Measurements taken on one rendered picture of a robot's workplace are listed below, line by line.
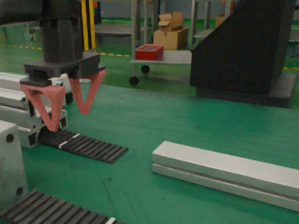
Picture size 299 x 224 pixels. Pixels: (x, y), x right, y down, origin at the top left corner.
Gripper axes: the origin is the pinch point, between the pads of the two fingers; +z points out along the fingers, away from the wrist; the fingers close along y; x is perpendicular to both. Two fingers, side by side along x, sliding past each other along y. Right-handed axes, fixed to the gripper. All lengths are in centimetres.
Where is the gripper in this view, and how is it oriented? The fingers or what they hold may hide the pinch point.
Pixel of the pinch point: (69, 117)
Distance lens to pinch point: 53.5
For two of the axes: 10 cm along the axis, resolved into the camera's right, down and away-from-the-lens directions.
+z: 0.4, 9.0, 4.3
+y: -5.4, 3.9, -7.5
